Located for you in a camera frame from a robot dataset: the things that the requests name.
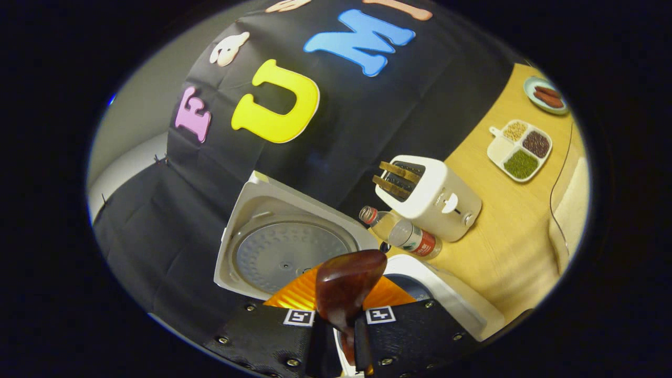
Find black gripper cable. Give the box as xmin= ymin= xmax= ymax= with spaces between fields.
xmin=549 ymin=121 xmax=575 ymax=258

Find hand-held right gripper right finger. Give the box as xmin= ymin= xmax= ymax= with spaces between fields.
xmin=354 ymin=276 xmax=478 ymax=378

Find white divided grain dish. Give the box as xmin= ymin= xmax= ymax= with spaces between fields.
xmin=487 ymin=119 xmax=553 ymax=183

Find pale green plate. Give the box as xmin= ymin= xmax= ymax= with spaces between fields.
xmin=523 ymin=76 xmax=570 ymax=116

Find black backdrop cloth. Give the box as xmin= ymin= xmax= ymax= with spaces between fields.
xmin=92 ymin=0 xmax=531 ymax=326

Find clear plastic bottle red label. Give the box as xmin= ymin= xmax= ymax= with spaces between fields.
xmin=359 ymin=206 xmax=443 ymax=259

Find brown toast slice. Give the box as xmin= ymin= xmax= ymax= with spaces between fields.
xmin=372 ymin=175 xmax=413 ymax=199
xmin=379 ymin=161 xmax=421 ymax=184

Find clear container of rice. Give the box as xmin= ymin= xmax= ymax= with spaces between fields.
xmin=548 ymin=155 xmax=590 ymax=274

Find dark wooden spoon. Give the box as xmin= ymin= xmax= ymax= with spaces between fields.
xmin=315 ymin=249 xmax=388 ymax=363

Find white rice cooker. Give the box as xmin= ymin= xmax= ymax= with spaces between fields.
xmin=214 ymin=171 xmax=506 ymax=377

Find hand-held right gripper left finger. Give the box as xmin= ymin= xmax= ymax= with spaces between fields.
xmin=205 ymin=265 xmax=326 ymax=378

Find white toaster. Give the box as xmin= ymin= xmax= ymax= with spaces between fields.
xmin=374 ymin=155 xmax=482 ymax=243

